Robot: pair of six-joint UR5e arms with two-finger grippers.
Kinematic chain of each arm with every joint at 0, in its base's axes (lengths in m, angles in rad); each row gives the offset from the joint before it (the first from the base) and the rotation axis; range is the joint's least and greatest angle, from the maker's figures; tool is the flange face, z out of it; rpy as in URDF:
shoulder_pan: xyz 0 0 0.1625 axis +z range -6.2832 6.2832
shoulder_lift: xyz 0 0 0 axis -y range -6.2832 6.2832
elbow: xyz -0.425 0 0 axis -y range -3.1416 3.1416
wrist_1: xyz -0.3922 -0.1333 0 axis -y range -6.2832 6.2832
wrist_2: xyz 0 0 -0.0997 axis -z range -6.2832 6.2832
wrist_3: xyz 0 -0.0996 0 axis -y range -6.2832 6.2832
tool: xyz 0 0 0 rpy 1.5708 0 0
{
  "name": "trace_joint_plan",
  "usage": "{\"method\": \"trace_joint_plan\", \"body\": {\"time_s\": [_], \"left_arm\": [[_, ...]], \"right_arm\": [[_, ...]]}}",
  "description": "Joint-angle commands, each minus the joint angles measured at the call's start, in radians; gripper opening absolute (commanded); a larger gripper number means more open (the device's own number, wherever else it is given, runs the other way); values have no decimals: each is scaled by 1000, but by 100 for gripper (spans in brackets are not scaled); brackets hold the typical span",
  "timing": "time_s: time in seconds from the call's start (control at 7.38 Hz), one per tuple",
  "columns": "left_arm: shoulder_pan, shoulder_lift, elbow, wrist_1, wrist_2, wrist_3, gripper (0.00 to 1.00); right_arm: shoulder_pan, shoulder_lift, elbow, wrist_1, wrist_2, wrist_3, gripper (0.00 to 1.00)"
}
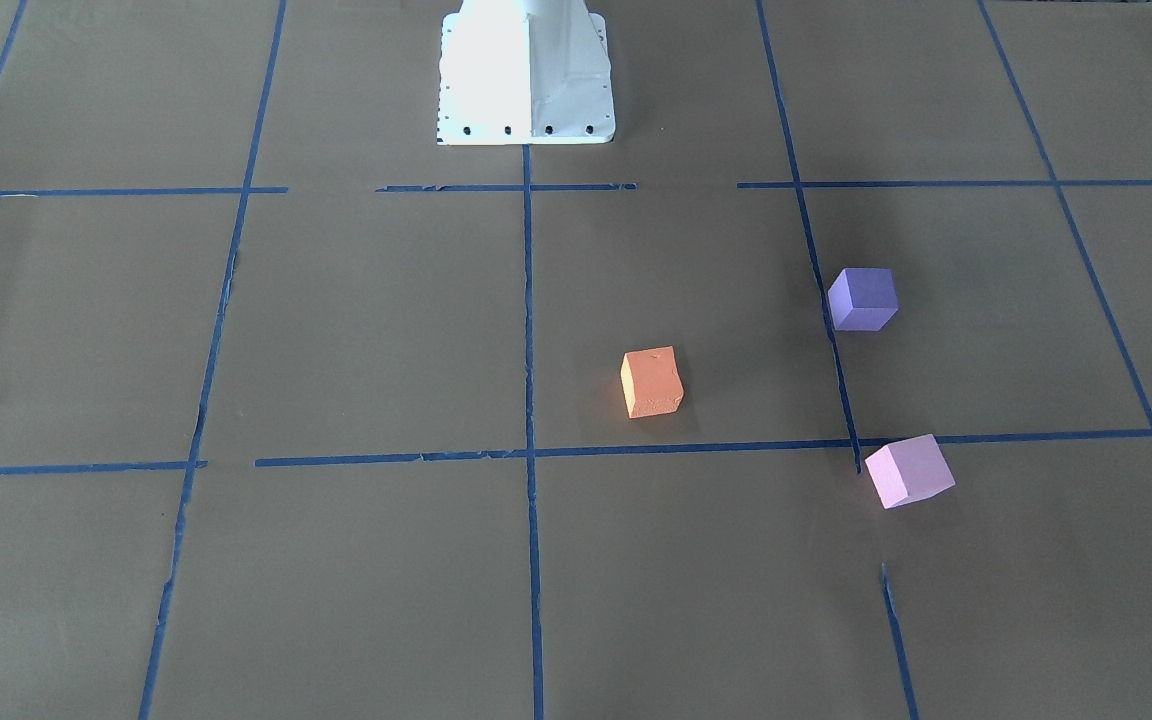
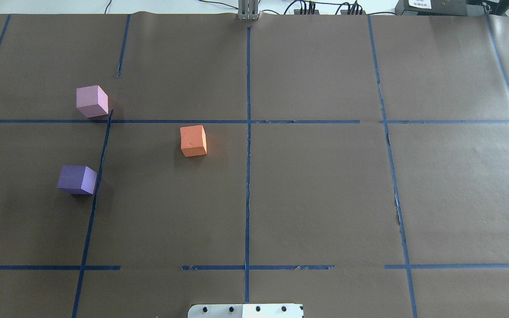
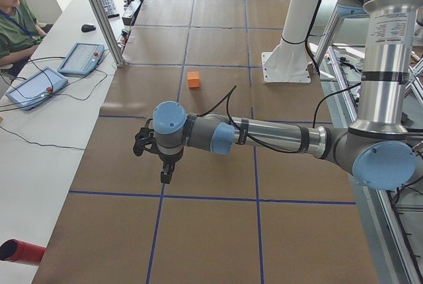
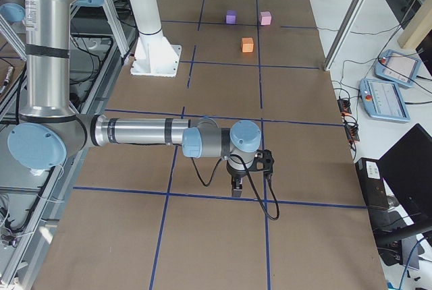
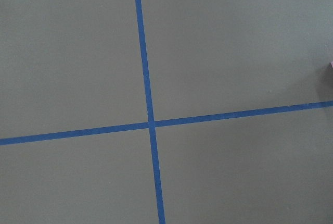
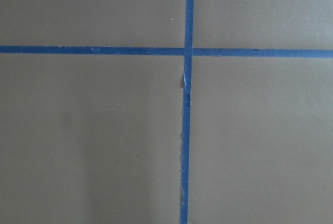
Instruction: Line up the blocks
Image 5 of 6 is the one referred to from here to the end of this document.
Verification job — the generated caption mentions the blue tape grid lines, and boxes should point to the blue tape grid lines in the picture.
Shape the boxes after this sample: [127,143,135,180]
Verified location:
[1,0,332,223]

